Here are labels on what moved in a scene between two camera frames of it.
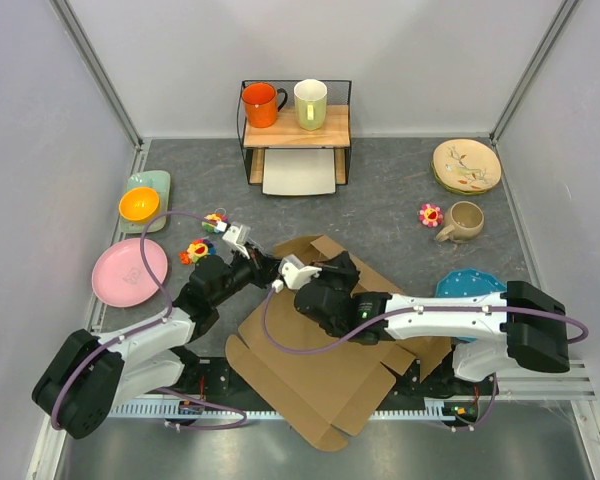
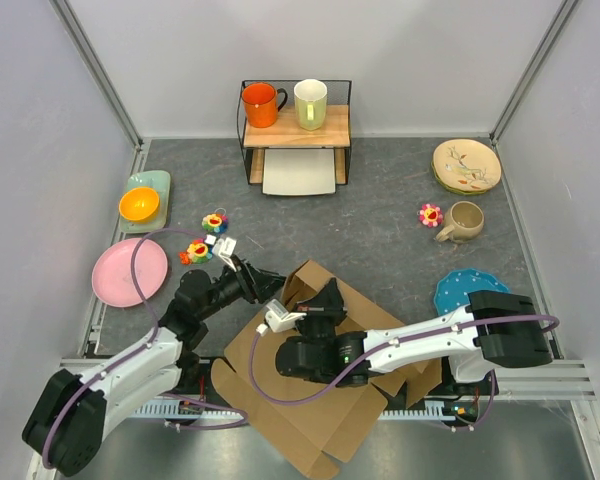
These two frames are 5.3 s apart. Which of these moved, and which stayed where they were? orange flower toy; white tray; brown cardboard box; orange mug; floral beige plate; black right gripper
Moved: brown cardboard box; black right gripper
Stayed: white tray; orange flower toy; floral beige plate; orange mug
